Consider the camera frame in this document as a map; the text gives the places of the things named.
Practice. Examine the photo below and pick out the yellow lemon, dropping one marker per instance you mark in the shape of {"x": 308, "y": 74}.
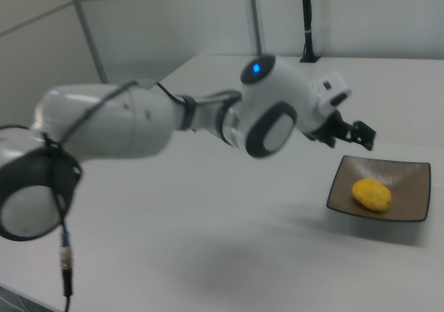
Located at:
{"x": 372, "y": 196}

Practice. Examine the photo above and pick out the black camera stand pole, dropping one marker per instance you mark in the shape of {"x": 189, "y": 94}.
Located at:
{"x": 307, "y": 21}

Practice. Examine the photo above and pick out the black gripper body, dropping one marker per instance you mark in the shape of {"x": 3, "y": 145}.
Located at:
{"x": 329, "y": 128}

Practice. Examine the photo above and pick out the grey metal partition corner post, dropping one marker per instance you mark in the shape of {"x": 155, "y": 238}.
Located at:
{"x": 86, "y": 31}

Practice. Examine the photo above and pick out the dark square ceramic plate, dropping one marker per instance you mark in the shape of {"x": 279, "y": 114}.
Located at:
{"x": 340, "y": 194}

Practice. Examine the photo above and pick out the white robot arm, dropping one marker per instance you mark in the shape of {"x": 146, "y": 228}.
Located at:
{"x": 121, "y": 125}

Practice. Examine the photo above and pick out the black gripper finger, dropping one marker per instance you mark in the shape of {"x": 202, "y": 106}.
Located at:
{"x": 365, "y": 130}
{"x": 362, "y": 143}

